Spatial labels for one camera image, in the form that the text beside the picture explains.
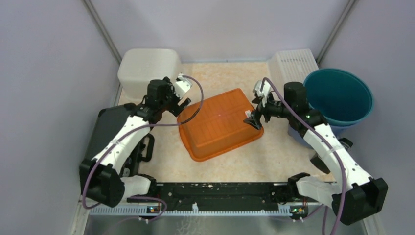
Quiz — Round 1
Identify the translucent white plastic tub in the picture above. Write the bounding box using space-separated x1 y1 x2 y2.
117 48 183 102

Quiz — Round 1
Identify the white perforated basket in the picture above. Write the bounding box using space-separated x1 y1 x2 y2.
267 49 319 94

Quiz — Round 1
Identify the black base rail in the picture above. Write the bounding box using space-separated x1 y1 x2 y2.
126 181 320 212

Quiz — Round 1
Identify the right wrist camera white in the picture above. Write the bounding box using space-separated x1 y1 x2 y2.
252 80 272 107

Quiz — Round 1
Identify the small black clear box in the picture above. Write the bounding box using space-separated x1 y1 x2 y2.
310 138 353 174

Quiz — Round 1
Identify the blue bucket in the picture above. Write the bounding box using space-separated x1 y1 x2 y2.
287 125 351 149

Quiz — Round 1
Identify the black case on left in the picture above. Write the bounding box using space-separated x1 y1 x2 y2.
84 103 143 177

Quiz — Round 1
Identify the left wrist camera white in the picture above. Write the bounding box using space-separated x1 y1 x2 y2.
173 73 192 99

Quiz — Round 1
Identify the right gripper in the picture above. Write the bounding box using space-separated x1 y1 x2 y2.
243 92 293 131

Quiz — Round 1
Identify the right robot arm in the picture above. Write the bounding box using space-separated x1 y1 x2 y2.
244 78 388 225

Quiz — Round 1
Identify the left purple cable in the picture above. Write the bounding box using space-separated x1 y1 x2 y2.
81 75 204 210

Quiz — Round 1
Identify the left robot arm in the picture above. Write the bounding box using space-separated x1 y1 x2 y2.
79 74 195 209

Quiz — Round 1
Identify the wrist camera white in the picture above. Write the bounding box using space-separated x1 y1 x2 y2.
173 73 192 99
252 80 272 107

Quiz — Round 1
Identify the teal bucket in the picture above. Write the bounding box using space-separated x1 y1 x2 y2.
303 68 374 126

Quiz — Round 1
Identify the orange plastic tub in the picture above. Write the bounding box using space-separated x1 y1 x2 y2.
177 88 264 162

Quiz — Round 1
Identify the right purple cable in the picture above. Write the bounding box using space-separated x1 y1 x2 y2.
261 77 347 235

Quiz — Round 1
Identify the purple cable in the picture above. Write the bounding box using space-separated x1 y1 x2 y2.
261 77 347 235
81 75 204 210

